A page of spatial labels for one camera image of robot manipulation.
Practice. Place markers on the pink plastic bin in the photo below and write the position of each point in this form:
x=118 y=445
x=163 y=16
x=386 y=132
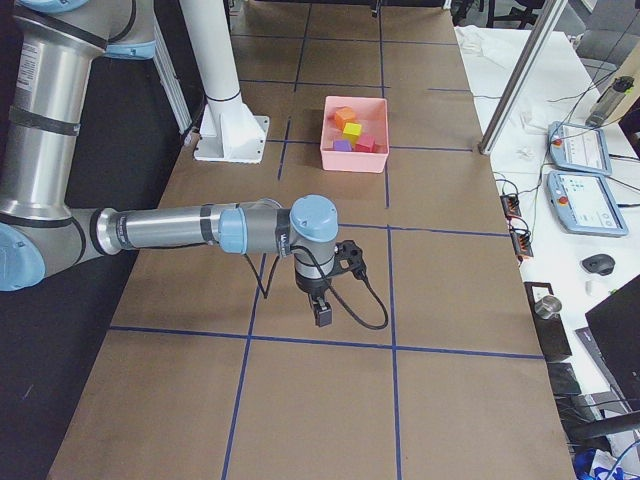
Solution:
x=372 y=115

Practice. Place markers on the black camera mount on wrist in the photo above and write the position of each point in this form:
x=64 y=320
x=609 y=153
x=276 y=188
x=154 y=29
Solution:
x=349 y=258

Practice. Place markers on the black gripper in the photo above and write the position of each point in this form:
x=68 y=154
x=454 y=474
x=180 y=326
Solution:
x=311 y=286

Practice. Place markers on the teach pendant tablet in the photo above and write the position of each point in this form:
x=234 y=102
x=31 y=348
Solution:
x=579 y=148
x=584 y=204

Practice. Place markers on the upper teach pendant tablet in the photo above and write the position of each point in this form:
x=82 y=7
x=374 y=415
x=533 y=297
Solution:
x=579 y=148

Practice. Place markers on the yellow-green foam block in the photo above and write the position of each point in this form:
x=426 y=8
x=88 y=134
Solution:
x=352 y=131

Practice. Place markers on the black computer mouse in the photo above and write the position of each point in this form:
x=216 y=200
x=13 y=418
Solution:
x=600 y=264

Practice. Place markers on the metal cup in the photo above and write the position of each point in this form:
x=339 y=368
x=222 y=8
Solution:
x=547 y=307

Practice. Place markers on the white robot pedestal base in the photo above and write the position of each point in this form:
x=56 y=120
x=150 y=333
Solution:
x=229 y=132

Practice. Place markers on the orange foam block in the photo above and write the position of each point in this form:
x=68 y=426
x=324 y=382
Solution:
x=344 y=115

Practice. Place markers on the lower teach pendant tablet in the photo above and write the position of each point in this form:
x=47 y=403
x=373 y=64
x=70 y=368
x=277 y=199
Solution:
x=584 y=204

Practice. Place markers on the black laptop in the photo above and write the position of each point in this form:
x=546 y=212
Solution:
x=614 y=325

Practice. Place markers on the aluminium frame post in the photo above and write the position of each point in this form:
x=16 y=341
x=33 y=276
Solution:
x=535 y=44

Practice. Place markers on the purple foam block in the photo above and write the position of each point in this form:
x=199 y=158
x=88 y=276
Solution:
x=342 y=145

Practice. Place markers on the clear water bottle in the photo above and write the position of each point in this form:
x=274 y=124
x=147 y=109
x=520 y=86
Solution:
x=609 y=100

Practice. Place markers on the red foam block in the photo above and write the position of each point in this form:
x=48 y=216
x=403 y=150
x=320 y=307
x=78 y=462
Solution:
x=365 y=144

